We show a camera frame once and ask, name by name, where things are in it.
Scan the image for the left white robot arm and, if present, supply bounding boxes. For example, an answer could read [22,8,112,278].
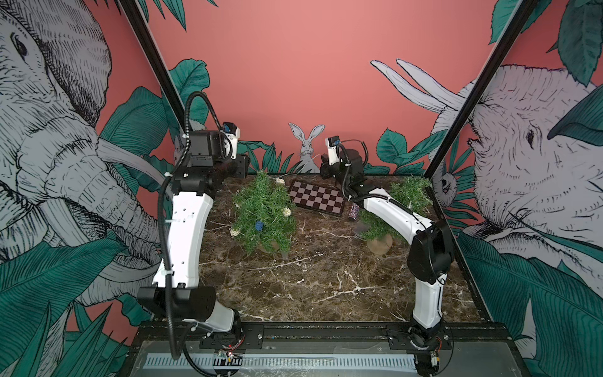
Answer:
[138,123,250,338]

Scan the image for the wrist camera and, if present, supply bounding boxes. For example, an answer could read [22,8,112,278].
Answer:
[325,136,341,166]
[222,122,240,160]

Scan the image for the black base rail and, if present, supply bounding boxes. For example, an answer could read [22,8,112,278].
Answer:
[136,321,510,352]

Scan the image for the small christmas tree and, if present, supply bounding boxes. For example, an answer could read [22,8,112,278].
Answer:
[359,177,433,255]
[231,171,297,255]

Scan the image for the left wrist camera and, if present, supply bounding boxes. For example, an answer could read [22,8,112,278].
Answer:
[222,122,240,160]

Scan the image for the purple glitter tube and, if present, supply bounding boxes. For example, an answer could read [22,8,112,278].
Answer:
[348,203,361,221]

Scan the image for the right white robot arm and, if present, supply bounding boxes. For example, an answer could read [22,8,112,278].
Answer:
[320,144,455,350]

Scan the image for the white slotted cable duct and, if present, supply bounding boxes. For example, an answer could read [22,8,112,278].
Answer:
[143,352,419,373]

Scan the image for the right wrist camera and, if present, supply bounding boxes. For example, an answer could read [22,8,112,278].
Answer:
[325,136,341,166]

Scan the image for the brown checkered chess board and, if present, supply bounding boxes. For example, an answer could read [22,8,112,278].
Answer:
[288,180,345,217]

